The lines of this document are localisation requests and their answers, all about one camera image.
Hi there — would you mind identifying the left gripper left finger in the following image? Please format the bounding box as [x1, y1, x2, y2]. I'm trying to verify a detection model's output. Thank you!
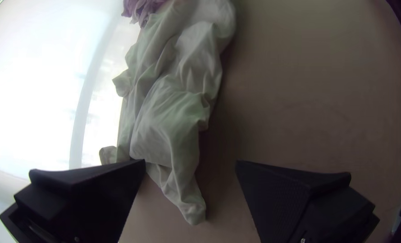
[0, 159, 146, 243]

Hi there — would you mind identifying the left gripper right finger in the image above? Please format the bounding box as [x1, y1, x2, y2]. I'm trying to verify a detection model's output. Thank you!
[235, 160, 380, 243]

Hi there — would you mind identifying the white t-shirt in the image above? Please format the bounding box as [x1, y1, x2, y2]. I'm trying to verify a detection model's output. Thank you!
[99, 0, 237, 226]

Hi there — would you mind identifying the heap of clothes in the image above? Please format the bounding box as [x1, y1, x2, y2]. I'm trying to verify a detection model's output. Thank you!
[121, 0, 168, 28]

